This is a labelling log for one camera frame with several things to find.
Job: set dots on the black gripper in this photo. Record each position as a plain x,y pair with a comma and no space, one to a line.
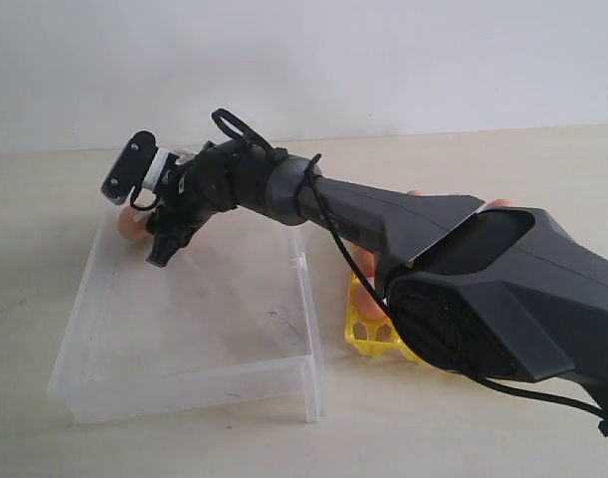
191,189

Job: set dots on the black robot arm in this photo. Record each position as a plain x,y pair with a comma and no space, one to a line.
502,295

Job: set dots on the yellow plastic egg rack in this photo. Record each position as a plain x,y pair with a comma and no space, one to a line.
372,338

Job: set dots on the clear plastic tray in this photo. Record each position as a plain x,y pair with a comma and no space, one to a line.
230,318

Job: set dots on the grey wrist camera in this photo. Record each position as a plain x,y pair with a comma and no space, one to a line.
139,166

